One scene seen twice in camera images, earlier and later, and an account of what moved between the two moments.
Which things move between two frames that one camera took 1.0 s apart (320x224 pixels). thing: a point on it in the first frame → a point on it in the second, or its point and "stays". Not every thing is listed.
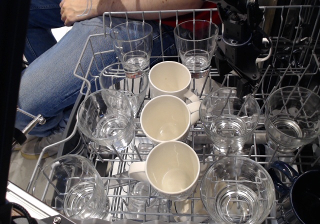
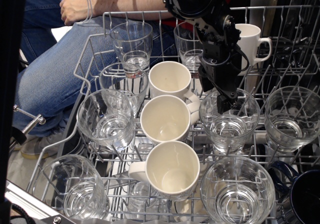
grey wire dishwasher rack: x=192 y=117 stays
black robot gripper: x=240 y=50 → x=220 y=70
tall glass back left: x=134 y=39 stays
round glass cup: x=230 y=116 stays
